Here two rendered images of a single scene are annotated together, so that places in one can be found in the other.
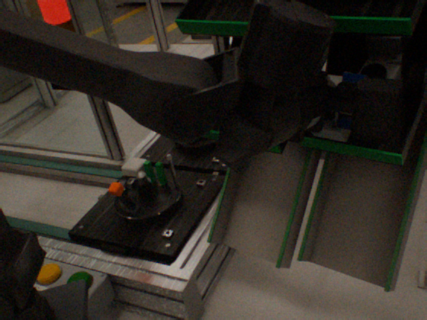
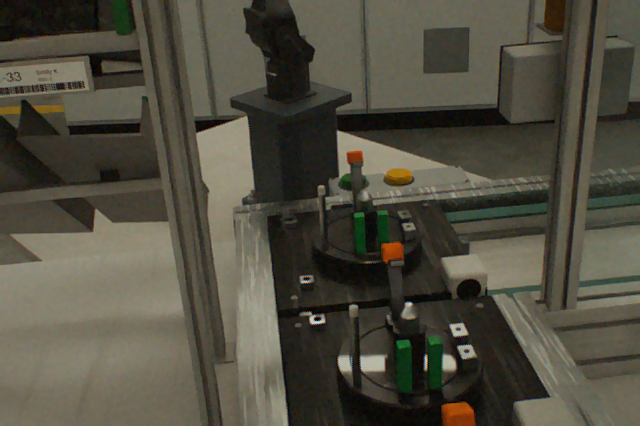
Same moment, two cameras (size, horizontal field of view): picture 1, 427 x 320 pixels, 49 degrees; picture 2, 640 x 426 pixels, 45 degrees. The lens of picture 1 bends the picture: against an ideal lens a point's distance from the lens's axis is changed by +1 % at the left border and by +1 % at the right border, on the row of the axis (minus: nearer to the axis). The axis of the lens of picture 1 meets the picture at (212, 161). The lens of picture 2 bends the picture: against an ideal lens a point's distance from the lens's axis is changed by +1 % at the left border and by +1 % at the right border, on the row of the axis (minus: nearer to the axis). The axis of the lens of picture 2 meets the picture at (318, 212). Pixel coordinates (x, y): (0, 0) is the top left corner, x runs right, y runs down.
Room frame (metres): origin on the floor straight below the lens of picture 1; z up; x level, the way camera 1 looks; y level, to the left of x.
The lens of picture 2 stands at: (1.42, -0.40, 1.45)
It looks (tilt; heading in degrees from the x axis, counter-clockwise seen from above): 27 degrees down; 145
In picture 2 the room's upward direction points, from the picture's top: 4 degrees counter-clockwise
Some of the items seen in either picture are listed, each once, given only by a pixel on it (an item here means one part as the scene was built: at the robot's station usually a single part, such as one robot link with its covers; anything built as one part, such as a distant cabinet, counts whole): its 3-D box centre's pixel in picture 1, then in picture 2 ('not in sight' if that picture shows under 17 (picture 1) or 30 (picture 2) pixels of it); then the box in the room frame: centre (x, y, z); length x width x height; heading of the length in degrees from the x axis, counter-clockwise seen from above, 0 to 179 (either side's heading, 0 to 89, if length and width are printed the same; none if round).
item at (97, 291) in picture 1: (55, 286); (399, 197); (0.63, 0.33, 0.93); 0.21 x 0.07 x 0.06; 59
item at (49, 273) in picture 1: (49, 274); (398, 178); (0.63, 0.33, 0.96); 0.04 x 0.04 x 0.02
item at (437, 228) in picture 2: (150, 206); (366, 253); (0.77, 0.14, 0.96); 0.24 x 0.24 x 0.02; 59
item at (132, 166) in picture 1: (136, 170); (463, 279); (0.90, 0.18, 0.97); 0.05 x 0.05 x 0.04; 59
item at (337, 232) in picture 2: (148, 199); (366, 240); (0.77, 0.14, 0.98); 0.14 x 0.14 x 0.02
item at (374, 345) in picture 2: (200, 123); (409, 338); (0.99, 0.01, 1.01); 0.24 x 0.24 x 0.13; 59
